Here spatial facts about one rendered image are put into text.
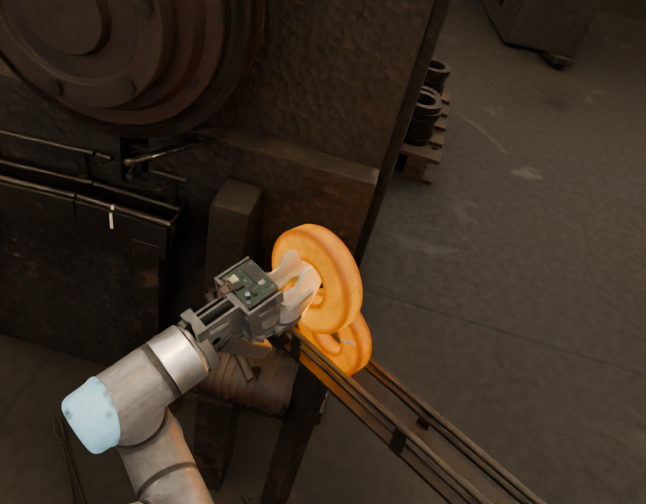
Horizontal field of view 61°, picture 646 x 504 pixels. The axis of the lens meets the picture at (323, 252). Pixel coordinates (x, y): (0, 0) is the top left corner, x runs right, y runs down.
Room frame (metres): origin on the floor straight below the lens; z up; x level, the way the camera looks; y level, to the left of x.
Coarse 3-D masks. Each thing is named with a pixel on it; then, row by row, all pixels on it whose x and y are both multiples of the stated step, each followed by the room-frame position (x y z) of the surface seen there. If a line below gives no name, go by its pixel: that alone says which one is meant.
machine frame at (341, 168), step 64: (320, 0) 0.93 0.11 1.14; (384, 0) 0.92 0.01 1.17; (448, 0) 1.00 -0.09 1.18; (0, 64) 0.93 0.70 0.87; (256, 64) 0.93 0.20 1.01; (320, 64) 0.93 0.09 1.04; (384, 64) 0.92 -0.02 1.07; (0, 128) 0.90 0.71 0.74; (64, 128) 0.89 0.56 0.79; (192, 128) 0.89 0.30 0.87; (256, 128) 0.93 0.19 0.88; (320, 128) 0.93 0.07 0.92; (384, 128) 0.92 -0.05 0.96; (192, 192) 0.88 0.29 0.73; (320, 192) 0.87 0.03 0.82; (384, 192) 1.01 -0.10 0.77; (0, 256) 0.90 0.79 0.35; (64, 256) 0.89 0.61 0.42; (128, 256) 0.89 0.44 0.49; (192, 256) 0.88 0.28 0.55; (256, 256) 0.87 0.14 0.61; (0, 320) 0.90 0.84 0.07; (64, 320) 0.89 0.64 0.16; (128, 320) 0.89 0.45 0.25
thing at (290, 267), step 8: (288, 256) 0.53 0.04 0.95; (296, 256) 0.54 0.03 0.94; (280, 264) 0.52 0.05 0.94; (288, 264) 0.53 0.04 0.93; (296, 264) 0.54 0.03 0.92; (304, 264) 0.55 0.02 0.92; (272, 272) 0.51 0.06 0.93; (280, 272) 0.52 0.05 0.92; (288, 272) 0.53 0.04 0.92; (296, 272) 0.54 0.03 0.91; (280, 280) 0.52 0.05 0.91; (288, 280) 0.53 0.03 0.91; (296, 280) 0.54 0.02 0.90; (280, 288) 0.51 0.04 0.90
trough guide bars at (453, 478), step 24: (288, 336) 0.64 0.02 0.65; (336, 336) 0.67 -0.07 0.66; (312, 360) 0.60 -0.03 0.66; (384, 384) 0.58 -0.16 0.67; (384, 408) 0.52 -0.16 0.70; (432, 408) 0.54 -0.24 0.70; (408, 432) 0.48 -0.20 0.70; (456, 432) 0.50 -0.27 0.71; (432, 456) 0.45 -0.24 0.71; (480, 456) 0.47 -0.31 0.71; (456, 480) 0.42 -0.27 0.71; (504, 480) 0.45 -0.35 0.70
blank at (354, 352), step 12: (300, 324) 0.66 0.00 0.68; (360, 324) 0.61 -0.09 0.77; (312, 336) 0.64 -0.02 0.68; (324, 336) 0.64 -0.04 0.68; (348, 336) 0.60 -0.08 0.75; (360, 336) 0.59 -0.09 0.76; (324, 348) 0.62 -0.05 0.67; (336, 348) 0.62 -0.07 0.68; (348, 348) 0.59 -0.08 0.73; (360, 348) 0.58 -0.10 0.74; (336, 360) 0.60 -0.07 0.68; (348, 360) 0.59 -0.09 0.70; (360, 360) 0.58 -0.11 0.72; (348, 372) 0.58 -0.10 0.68
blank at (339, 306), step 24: (288, 240) 0.58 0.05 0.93; (312, 240) 0.55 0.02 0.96; (336, 240) 0.56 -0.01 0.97; (312, 264) 0.55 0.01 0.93; (336, 264) 0.53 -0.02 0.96; (288, 288) 0.56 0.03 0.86; (336, 288) 0.52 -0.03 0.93; (360, 288) 0.53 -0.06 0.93; (312, 312) 0.53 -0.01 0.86; (336, 312) 0.51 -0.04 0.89
